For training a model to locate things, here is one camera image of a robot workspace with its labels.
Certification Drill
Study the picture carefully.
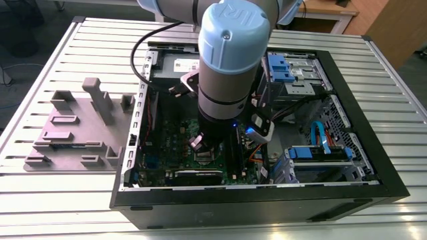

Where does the black PC case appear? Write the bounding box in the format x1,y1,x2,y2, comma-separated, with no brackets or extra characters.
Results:
109,41,412,230

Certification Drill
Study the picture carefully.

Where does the green RAM stick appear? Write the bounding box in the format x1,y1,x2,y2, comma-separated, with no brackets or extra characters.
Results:
50,143,89,150

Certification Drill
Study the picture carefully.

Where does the orange wire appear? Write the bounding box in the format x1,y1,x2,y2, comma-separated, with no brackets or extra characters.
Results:
249,147,269,164

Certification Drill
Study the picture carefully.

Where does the wooden desk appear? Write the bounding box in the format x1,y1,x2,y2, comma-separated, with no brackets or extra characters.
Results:
298,0,361,35

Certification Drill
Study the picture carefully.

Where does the grey power supply unit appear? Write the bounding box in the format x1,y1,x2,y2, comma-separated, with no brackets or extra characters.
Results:
151,52,202,122

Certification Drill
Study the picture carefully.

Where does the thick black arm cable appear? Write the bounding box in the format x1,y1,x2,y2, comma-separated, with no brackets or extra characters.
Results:
130,21,189,98

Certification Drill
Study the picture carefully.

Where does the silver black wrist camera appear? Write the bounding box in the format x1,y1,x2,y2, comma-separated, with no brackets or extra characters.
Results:
187,133,206,153

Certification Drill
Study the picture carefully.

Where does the black office chair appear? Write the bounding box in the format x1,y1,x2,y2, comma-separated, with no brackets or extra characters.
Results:
0,0,47,58

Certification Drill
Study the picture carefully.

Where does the curved blue flat wire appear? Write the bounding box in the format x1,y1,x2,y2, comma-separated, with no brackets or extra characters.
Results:
310,121,334,155

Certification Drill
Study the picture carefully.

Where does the black cable bundle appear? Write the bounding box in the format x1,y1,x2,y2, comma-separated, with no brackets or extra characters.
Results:
272,93,330,123

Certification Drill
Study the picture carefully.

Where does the green motherboard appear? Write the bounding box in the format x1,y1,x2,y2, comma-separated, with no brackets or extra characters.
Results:
135,117,262,187

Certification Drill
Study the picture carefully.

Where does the wooden cabinet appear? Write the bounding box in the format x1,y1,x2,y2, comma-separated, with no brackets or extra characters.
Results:
345,0,427,71

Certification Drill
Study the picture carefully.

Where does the metal drive bay cage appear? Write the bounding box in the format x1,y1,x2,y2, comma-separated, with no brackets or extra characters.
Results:
258,52,336,109

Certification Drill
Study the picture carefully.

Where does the metal disk bay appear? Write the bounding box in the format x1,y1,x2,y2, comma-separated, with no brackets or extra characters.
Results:
284,147,381,185

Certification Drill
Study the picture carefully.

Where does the hard disk in blue carrier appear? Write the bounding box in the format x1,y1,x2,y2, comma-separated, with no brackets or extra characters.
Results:
288,145,356,162

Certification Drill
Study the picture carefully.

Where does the blue drive bay latch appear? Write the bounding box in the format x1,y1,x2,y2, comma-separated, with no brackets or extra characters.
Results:
266,54,298,83

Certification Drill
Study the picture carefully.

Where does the black graphics card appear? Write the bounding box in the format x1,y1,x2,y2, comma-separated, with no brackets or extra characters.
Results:
166,169,226,187

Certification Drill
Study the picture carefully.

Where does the black RAM slot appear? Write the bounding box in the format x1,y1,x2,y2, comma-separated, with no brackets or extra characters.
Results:
230,134,241,180
237,127,250,178
226,147,237,180
233,127,245,179

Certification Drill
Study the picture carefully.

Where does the white desk frame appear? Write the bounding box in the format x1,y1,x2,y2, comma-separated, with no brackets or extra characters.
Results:
51,0,169,24

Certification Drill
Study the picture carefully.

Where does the straight blue wire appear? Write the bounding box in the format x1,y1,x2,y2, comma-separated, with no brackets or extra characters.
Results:
269,159,285,185

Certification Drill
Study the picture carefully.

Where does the grey parts rack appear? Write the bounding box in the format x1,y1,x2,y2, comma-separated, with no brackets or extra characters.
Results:
23,77,137,173

